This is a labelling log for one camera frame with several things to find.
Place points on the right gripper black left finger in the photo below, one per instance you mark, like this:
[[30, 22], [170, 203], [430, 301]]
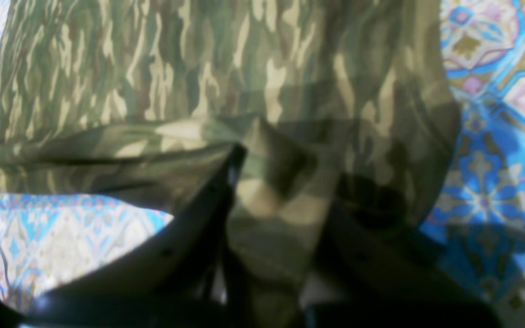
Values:
[[167, 282]]

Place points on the camouflage T-shirt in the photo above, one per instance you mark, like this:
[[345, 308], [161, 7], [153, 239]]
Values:
[[142, 100]]

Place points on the patterned tile tablecloth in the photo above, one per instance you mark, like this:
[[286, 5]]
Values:
[[478, 218]]

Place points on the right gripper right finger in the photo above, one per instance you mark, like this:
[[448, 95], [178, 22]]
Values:
[[369, 272]]

